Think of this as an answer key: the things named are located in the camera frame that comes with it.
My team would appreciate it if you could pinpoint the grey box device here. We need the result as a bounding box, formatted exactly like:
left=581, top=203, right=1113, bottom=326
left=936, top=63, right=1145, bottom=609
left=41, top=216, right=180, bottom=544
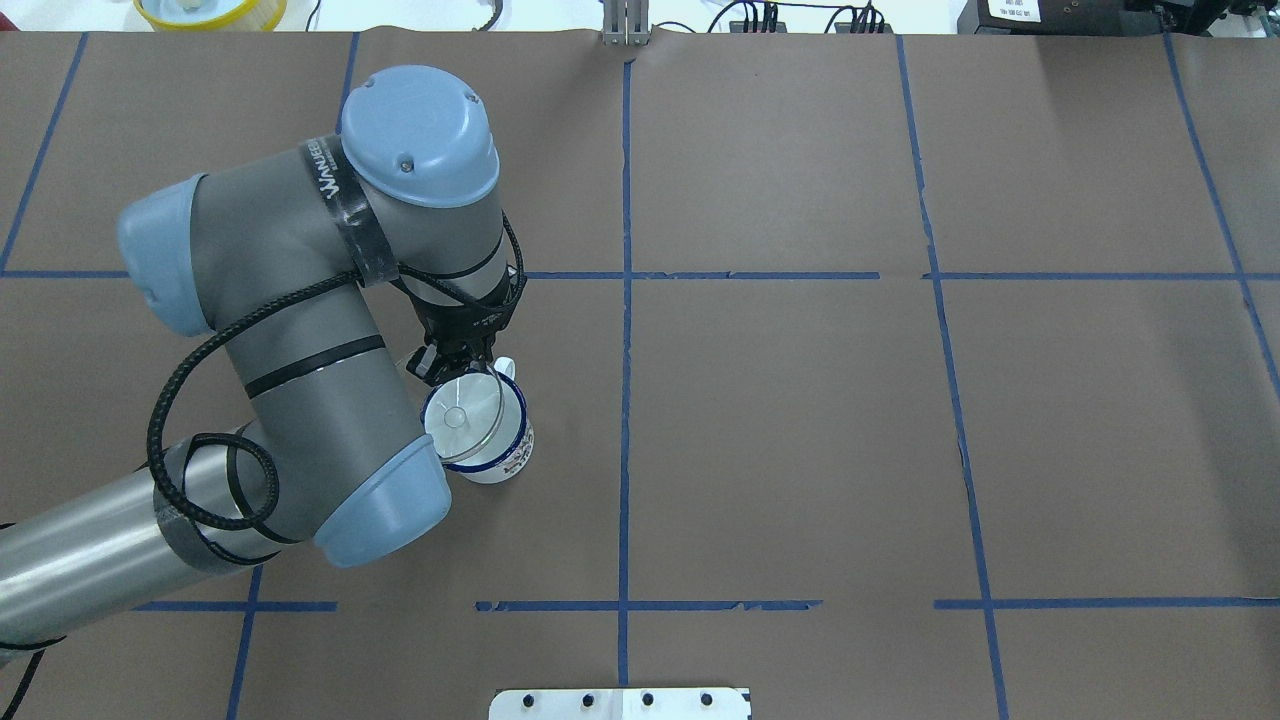
left=955, top=1, right=1124, bottom=37

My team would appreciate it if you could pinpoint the yellow tape roll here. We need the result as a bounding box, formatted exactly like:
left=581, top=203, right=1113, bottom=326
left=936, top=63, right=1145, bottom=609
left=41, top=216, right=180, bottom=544
left=132, top=1, right=289, bottom=32

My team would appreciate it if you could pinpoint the aluminium frame post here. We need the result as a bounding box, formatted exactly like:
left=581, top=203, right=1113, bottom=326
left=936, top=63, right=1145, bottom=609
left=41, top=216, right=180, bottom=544
left=600, top=0, right=652, bottom=47

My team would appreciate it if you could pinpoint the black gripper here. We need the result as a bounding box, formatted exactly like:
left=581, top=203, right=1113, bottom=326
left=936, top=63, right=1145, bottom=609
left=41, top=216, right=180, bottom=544
left=399, top=263, right=527, bottom=387

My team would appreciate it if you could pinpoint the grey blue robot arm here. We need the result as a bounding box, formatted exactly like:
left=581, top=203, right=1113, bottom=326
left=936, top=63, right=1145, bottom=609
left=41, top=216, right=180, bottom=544
left=3, top=65, right=525, bottom=662

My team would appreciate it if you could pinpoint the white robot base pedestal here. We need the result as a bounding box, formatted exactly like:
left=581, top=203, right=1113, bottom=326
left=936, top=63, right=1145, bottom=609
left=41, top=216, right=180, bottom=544
left=488, top=685, right=753, bottom=719

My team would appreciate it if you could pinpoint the clear glass funnel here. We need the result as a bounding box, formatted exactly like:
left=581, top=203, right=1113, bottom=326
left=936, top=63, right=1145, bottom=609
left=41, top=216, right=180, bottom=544
left=422, top=366, right=506, bottom=464

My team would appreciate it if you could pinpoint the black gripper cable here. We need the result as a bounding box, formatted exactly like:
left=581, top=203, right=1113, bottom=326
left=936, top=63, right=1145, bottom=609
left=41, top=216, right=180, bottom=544
left=0, top=215, right=527, bottom=720

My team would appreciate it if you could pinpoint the white enamel mug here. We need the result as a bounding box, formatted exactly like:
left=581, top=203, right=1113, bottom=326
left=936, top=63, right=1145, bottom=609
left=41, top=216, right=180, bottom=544
left=438, top=357, right=535, bottom=484

